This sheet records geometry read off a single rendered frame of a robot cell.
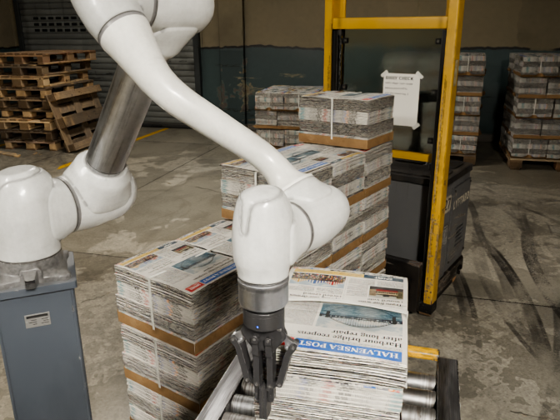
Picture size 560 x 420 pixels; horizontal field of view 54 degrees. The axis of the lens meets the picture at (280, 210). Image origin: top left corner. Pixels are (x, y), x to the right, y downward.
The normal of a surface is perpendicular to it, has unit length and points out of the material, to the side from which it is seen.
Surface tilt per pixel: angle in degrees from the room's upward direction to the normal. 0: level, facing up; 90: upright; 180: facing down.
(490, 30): 90
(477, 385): 0
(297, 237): 87
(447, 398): 0
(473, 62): 90
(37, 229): 91
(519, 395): 0
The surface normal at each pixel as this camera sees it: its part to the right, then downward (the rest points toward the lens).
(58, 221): 0.83, 0.18
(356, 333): 0.01, -0.94
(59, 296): 0.38, 0.29
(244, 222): -0.58, 0.11
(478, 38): -0.27, 0.30
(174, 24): 0.52, 0.82
